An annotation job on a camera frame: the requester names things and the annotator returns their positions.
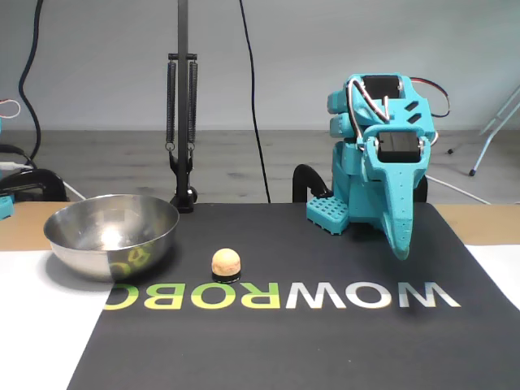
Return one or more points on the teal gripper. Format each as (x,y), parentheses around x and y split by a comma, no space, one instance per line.
(397,172)

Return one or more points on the cork ball with black base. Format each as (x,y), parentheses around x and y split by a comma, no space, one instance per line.
(225,262)

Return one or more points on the teal robot base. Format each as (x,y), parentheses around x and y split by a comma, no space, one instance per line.
(327,213)

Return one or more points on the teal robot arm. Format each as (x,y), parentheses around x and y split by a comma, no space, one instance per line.
(357,105)

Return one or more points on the metal bowl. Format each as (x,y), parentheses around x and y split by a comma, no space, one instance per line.
(81,260)

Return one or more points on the black table clamp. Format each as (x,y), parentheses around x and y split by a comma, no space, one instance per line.
(422,189)
(36,178)
(300,178)

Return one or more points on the white metal stand legs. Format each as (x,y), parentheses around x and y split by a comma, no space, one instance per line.
(482,152)

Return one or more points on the white paper sheet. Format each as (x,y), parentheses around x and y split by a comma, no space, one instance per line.
(40,333)
(503,276)

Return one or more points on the black WOWROBO mat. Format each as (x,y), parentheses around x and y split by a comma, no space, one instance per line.
(284,349)

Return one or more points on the black spring lamp stand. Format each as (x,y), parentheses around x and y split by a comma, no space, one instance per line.
(185,81)

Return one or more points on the teal plastic part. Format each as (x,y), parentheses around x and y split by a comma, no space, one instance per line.
(5,207)

